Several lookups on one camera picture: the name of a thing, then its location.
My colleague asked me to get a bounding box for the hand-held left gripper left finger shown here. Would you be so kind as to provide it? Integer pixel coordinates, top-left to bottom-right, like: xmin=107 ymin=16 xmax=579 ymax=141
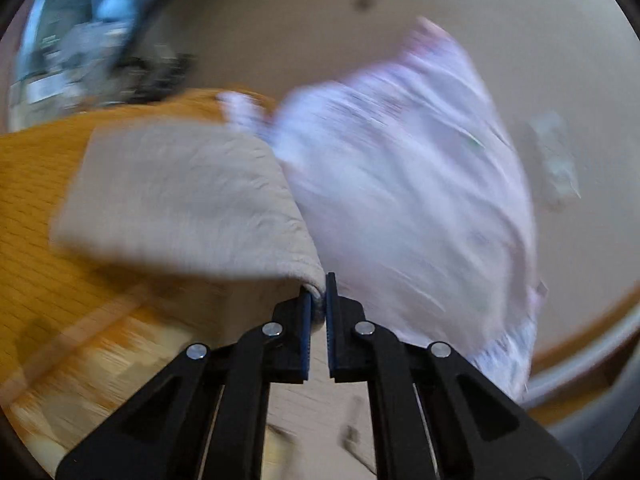
xmin=55 ymin=291 xmax=313 ymax=480

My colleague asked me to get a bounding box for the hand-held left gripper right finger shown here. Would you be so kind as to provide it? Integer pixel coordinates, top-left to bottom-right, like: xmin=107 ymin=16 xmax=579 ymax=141
xmin=325 ymin=273 xmax=584 ymax=480

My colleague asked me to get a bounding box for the beige cable knit sweater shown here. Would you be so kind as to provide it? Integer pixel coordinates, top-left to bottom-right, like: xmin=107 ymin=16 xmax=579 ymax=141
xmin=50 ymin=119 xmax=327 ymax=306

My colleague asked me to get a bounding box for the pink floral pillow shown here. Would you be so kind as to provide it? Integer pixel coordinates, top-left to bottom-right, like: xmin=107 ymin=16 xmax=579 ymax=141
xmin=220 ymin=16 xmax=543 ymax=403

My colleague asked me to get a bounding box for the wooden headboard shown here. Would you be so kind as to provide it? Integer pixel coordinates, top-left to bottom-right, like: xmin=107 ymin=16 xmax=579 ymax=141
xmin=527 ymin=302 xmax=640 ymax=423

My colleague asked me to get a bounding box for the pale blurred object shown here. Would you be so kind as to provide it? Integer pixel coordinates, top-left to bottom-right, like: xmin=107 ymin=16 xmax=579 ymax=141
xmin=525 ymin=110 xmax=583 ymax=211

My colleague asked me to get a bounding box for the orange quilted bed cover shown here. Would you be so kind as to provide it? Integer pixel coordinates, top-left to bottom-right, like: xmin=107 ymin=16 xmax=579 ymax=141
xmin=0 ymin=87 xmax=281 ymax=466

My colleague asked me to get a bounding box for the dark blurred object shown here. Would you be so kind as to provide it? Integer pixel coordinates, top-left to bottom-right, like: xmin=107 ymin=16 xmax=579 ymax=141
xmin=112 ymin=52 xmax=198 ymax=103

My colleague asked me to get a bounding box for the blurred pale clutter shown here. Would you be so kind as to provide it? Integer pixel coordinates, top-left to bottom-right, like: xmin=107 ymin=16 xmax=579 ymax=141
xmin=7 ymin=0 xmax=201 ymax=128

